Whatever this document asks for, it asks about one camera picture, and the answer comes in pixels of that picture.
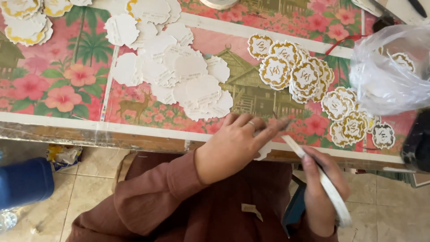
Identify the person's right hand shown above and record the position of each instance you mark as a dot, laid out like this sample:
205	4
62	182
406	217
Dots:
319	195

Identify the black box-shaped object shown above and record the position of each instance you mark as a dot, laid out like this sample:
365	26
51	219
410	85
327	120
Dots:
418	141

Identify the white board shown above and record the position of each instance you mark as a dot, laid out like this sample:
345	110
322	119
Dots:
393	10

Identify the person's left hand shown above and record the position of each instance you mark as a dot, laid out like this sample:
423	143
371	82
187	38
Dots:
231	148

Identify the floral pink table cover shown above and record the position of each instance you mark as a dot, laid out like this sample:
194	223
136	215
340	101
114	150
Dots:
60	80

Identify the yellow and white wrapper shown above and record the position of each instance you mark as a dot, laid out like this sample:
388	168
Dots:
64	156

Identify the stack of flat printed items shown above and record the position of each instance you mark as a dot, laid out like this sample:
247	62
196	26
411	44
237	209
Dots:
408	178

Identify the dark teal flat object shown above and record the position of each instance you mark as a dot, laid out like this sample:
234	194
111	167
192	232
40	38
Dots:
295	208

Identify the clear plastic bag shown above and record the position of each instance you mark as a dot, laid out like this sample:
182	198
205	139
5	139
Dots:
389	74

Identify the white double-sided tape roll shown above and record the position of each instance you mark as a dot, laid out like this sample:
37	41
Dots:
332	193

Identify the clear plastic bottle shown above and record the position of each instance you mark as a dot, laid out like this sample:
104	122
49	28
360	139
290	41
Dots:
7	220

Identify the person's brown clothing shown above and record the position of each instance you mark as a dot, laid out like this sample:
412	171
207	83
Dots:
228	208

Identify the blue plastic container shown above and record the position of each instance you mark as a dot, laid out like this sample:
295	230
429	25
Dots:
23	183

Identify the small beige paper scrap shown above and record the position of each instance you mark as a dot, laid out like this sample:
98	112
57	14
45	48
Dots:
252	211

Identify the pile of gold-printed tags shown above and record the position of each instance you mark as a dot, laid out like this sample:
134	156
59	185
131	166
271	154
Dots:
302	77

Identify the wide white tape roll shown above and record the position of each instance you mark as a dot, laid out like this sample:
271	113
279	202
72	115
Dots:
219	3

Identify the pile of blank white tags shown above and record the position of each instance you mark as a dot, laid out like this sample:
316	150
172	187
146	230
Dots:
178	70

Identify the black pen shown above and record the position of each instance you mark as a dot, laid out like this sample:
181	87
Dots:
417	8

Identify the white scalloped paper tag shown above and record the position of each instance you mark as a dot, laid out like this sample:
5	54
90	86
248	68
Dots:
264	153

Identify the stack of gold-edged tags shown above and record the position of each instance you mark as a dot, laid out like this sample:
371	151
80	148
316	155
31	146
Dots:
25	20

